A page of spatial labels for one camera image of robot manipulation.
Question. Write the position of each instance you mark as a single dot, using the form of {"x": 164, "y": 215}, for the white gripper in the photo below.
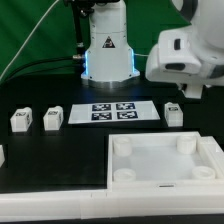
{"x": 182, "y": 57}

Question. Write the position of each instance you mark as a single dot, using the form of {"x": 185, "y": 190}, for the white square tabletop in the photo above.
{"x": 149, "y": 160}

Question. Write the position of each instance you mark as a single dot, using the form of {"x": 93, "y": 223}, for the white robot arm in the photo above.
{"x": 110, "y": 60}

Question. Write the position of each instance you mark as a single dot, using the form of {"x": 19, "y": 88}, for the white sheet with markers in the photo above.
{"x": 113, "y": 112}

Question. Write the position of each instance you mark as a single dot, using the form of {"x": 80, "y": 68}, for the white front obstacle bar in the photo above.
{"x": 64, "y": 205}

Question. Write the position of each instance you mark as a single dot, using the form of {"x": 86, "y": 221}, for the white block left edge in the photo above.
{"x": 2, "y": 156}

